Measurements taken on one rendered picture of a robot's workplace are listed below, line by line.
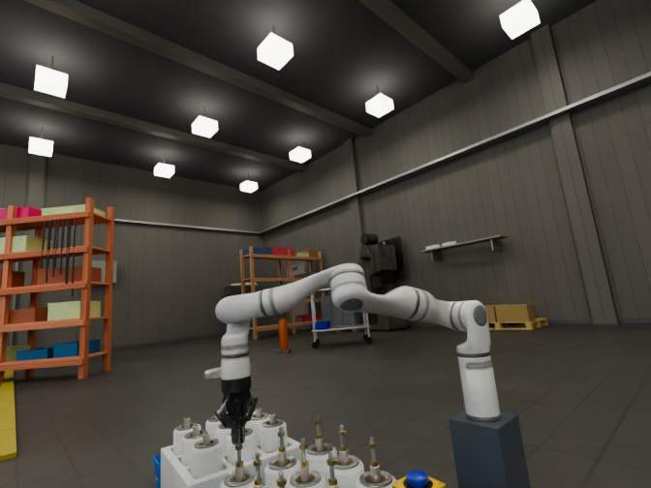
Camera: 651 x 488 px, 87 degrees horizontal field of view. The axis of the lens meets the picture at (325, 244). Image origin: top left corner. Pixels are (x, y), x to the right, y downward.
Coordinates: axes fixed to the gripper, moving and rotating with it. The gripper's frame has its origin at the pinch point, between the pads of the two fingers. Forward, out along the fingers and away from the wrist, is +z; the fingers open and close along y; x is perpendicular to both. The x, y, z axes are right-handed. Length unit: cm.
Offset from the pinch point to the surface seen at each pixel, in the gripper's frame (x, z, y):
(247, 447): 19.3, 13.3, 22.0
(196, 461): 27.2, 13.1, 8.3
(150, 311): 922, -58, 542
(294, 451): 10.5, 18.4, 35.5
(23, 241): 532, -155, 116
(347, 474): -23.0, 10.7, 12.9
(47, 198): 993, -371, 299
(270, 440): 16.8, 13.7, 30.6
